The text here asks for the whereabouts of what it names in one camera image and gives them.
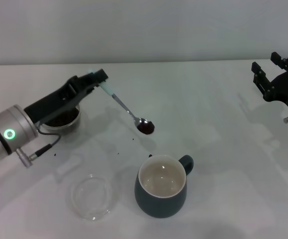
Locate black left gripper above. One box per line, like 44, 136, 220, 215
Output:
24, 69, 109, 124

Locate blue handled metal spoon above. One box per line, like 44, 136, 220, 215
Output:
88, 68, 156, 135

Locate scooped coffee beans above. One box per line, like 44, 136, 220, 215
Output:
136, 121, 156, 135

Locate dark grey ceramic mug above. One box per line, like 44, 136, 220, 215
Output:
134, 154, 194, 219

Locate coffee beans pile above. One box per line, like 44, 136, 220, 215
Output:
46, 109, 80, 126

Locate clear glass cup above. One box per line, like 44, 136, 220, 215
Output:
40, 104, 82, 135

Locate small clear glass dish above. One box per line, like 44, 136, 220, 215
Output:
70, 174, 118, 221

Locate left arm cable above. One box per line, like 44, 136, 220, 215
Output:
16, 129, 61, 169

